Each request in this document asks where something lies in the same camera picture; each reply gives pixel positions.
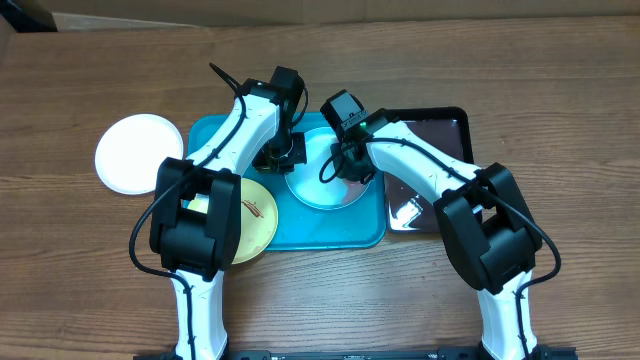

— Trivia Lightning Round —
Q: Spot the light blue plate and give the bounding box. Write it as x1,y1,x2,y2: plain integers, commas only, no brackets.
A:
285,127,368,210

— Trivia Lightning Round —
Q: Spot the yellow plate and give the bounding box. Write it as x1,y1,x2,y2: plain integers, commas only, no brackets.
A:
187,176,279,266

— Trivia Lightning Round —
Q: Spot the white plate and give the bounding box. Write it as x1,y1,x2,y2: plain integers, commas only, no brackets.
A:
94,113,184,195

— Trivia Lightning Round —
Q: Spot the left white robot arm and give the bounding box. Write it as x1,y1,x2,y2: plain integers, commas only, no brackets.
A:
141,67,308,359

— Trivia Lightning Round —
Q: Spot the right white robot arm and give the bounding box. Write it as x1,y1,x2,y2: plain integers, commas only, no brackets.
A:
321,90,548,359

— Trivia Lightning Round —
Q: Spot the black rectangular tray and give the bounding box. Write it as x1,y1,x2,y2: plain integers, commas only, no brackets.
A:
382,106,475,235

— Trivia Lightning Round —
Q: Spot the teal plastic tray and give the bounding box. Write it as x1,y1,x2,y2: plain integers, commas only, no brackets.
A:
208,112,386,251

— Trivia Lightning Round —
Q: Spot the cardboard backdrop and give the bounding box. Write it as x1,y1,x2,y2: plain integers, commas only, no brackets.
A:
40,0,639,26

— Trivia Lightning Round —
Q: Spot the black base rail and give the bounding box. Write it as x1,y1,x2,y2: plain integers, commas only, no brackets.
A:
133,345,579,360

